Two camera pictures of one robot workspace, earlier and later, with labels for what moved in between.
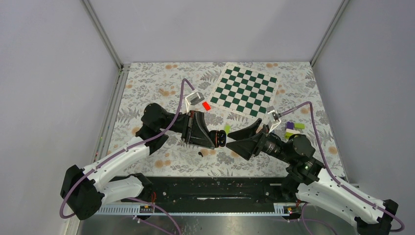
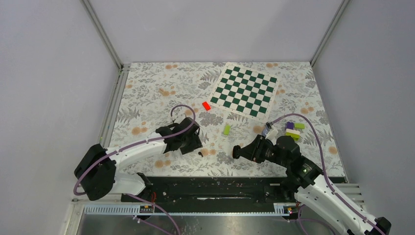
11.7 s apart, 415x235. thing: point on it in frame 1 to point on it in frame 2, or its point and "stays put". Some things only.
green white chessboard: (245, 91) stays put
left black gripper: (195, 130) to (195, 144)
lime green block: (227, 129) stays put
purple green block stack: (292, 129) stays put
